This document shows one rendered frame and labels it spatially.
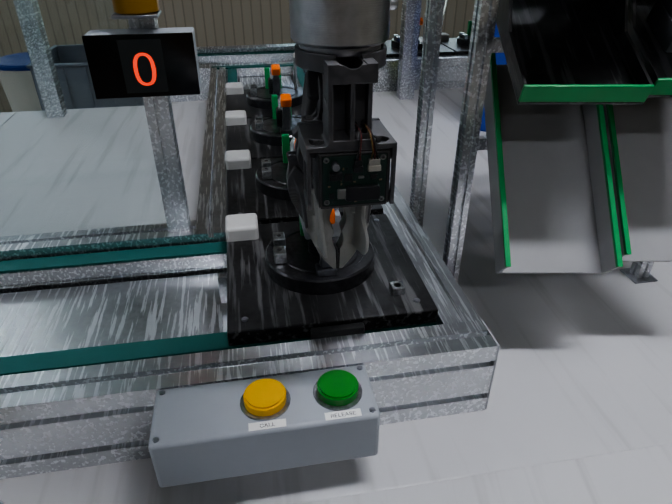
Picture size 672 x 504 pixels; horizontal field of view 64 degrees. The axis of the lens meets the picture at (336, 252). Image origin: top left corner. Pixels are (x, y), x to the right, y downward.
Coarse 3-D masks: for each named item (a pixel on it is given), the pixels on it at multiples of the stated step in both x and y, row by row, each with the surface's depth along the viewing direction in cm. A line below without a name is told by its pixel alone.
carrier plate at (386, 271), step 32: (288, 224) 78; (384, 224) 78; (256, 256) 71; (384, 256) 71; (256, 288) 65; (384, 288) 65; (416, 288) 65; (256, 320) 60; (288, 320) 60; (320, 320) 60; (352, 320) 60; (384, 320) 61; (416, 320) 62
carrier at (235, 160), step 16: (288, 144) 91; (240, 160) 95; (256, 160) 99; (272, 160) 94; (240, 176) 93; (256, 176) 88; (272, 176) 88; (240, 192) 88; (256, 192) 88; (272, 192) 85; (288, 192) 84; (240, 208) 83; (256, 208) 83; (272, 208) 83; (288, 208) 83
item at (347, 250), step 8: (344, 208) 50; (352, 208) 50; (360, 208) 48; (344, 216) 51; (352, 216) 50; (360, 216) 48; (344, 224) 51; (352, 224) 51; (360, 224) 48; (368, 224) 51; (344, 232) 51; (352, 232) 51; (360, 232) 49; (344, 240) 52; (352, 240) 51; (360, 240) 49; (368, 240) 47; (344, 248) 52; (352, 248) 52; (360, 248) 49; (344, 256) 53; (344, 264) 53
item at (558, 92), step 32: (512, 0) 65; (544, 0) 65; (576, 0) 65; (608, 0) 62; (512, 32) 62; (544, 32) 62; (576, 32) 62; (608, 32) 62; (512, 64) 57; (544, 64) 59; (576, 64) 59; (608, 64) 59; (640, 64) 55; (544, 96) 55; (576, 96) 55; (608, 96) 55; (640, 96) 55
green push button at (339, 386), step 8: (320, 376) 52; (328, 376) 52; (336, 376) 52; (344, 376) 52; (352, 376) 52; (320, 384) 51; (328, 384) 51; (336, 384) 51; (344, 384) 51; (352, 384) 51; (320, 392) 51; (328, 392) 50; (336, 392) 50; (344, 392) 50; (352, 392) 50; (328, 400) 50; (336, 400) 50; (344, 400) 50; (352, 400) 51
